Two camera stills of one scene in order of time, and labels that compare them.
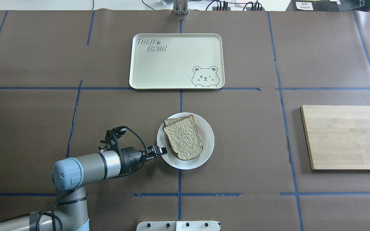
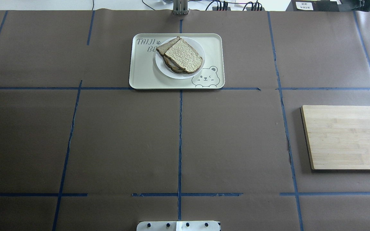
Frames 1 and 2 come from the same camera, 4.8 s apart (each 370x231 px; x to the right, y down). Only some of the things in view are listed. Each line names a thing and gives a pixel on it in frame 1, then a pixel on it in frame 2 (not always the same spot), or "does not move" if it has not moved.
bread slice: x=184 y=123 → x=162 y=49
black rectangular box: x=314 y=5 does not move
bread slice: x=184 y=138 → x=185 y=55
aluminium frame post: x=180 y=7 does not move
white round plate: x=207 y=140 → x=166 y=70
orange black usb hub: x=217 y=8 does not move
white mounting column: x=178 y=226 does not move
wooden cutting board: x=347 y=137 does not move
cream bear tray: x=177 y=61 does not move
